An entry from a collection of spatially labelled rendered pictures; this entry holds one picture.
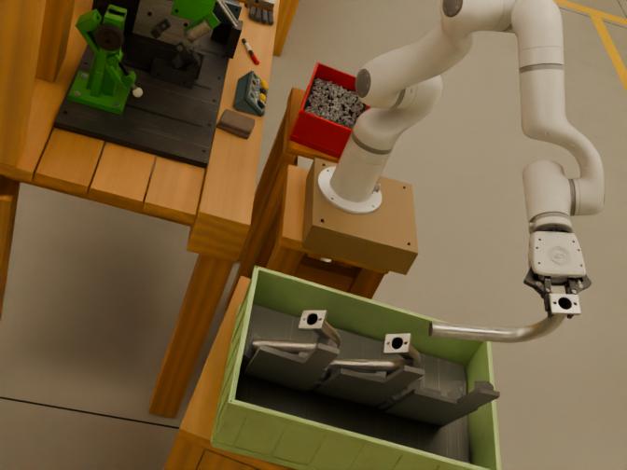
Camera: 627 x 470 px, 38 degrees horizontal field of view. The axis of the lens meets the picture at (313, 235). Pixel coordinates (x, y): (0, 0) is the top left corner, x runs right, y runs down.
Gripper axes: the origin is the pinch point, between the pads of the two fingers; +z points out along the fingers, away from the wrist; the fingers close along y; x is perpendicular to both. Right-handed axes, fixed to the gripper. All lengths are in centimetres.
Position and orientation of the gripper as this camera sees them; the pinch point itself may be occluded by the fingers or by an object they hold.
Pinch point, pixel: (560, 305)
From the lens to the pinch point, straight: 180.0
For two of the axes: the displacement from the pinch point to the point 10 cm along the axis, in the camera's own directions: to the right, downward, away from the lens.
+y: 10.0, 0.6, 0.6
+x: -0.8, 5.1, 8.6
